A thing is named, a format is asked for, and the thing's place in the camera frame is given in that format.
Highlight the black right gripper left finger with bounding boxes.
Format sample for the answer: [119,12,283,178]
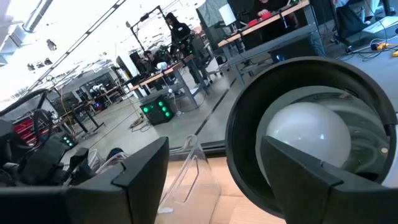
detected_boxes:
[0,136,170,224]

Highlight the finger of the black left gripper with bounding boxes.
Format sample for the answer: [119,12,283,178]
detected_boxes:
[68,148,94,184]

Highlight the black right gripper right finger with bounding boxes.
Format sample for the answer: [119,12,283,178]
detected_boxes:
[260,135,398,224]

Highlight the grey office chair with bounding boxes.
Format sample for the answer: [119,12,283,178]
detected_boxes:
[194,34,224,78]

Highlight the black office chair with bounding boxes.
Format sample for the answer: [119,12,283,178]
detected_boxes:
[334,5,369,47]

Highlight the clear plastic bin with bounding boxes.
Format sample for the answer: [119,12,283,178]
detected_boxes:
[88,148,130,175]
[154,134,222,224]

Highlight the small black lit box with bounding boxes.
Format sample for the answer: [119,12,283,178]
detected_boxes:
[61,134,76,147]

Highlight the dark round clamp knob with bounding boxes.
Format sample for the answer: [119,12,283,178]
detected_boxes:
[106,147,125,160]

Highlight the computer tower green lights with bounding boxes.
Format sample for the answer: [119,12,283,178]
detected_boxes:
[139,95,175,126]

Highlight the wooden top workbench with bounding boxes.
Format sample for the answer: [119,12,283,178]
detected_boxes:
[217,0,327,86]
[129,54,212,108]

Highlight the person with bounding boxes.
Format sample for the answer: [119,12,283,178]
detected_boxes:
[164,12,203,85]
[250,0,295,19]
[142,50,162,75]

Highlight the long linear ceiling light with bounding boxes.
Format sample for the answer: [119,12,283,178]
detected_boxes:
[26,0,127,93]

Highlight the black computer tower blue light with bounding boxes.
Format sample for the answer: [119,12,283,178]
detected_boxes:
[269,35,318,65]

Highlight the white panel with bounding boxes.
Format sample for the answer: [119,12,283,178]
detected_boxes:
[218,3,237,27]

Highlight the black workstation frame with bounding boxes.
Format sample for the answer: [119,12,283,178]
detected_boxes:
[49,71,128,134]

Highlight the power strip with cables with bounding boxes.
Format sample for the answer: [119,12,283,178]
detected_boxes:
[129,113,152,133]

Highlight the black aluminium table frame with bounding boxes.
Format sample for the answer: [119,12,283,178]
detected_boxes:
[169,139,227,158]

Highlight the black camera gantry frame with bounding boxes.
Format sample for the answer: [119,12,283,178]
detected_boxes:
[126,4,174,55]

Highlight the yellow cable connector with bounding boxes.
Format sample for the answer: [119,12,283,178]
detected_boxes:
[370,42,390,52]

